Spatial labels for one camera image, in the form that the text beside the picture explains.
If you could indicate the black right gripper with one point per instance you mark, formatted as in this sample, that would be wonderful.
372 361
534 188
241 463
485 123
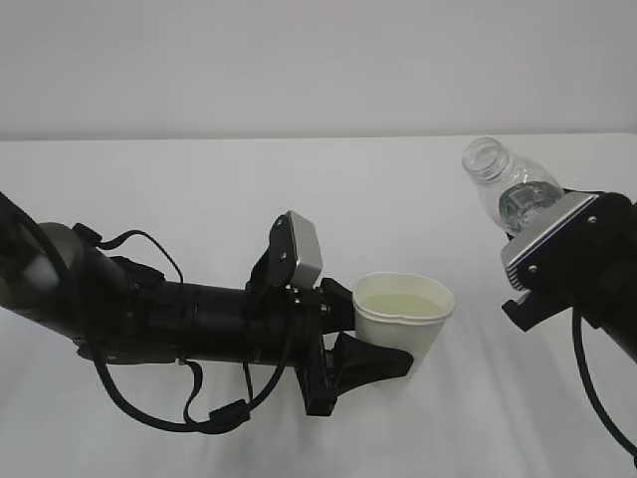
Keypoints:
589 264

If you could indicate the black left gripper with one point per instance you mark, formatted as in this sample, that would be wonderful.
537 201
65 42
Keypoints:
323 310

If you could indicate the white paper cup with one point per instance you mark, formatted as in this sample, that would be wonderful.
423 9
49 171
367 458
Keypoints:
401 311

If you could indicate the clear plastic water bottle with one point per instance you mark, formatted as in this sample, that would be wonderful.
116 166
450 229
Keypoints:
514 190

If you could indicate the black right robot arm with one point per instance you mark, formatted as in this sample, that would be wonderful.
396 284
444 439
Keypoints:
614 328

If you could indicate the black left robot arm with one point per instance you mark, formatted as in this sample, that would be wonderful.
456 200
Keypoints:
118 312

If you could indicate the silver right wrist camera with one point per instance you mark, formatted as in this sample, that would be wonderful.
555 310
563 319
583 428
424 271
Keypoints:
551 221

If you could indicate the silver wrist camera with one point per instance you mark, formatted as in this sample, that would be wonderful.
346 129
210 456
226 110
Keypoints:
294 255
551 221

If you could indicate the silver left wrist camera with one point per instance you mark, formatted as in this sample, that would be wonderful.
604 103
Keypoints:
294 255

